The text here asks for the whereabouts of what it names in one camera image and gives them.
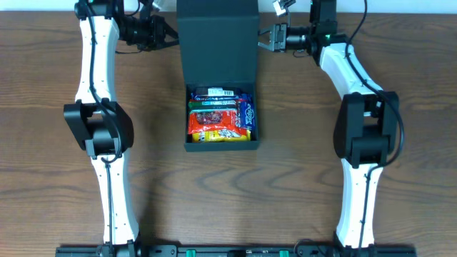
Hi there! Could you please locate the black gift box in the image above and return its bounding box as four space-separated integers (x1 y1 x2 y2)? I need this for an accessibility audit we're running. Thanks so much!
176 0 261 153

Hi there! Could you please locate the blue Eclipse gum pack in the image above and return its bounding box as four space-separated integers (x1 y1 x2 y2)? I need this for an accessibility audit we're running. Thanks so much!
238 101 256 131

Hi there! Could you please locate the dark blue candy bar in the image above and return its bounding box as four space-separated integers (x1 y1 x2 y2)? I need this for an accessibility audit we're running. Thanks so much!
192 87 241 98

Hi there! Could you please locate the green and white candy bar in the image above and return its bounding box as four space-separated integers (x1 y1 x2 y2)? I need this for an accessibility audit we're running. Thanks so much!
188 100 236 110

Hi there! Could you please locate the yellow sunflower seed bag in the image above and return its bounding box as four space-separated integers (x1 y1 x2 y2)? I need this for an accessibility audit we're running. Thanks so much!
192 128 251 143

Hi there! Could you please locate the red snack bag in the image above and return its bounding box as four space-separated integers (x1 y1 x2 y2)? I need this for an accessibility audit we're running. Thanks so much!
188 110 248 136

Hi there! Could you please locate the blue Oreo cookie pack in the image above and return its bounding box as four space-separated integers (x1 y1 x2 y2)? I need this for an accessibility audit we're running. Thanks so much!
191 91 252 101

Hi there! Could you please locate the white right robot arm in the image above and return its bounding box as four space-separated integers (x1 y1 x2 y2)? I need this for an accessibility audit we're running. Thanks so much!
258 0 404 256

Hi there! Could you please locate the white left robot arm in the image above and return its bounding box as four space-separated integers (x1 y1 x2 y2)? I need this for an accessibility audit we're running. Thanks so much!
56 1 179 256

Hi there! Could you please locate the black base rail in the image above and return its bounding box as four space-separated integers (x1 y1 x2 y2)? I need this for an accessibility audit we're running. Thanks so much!
55 244 417 257

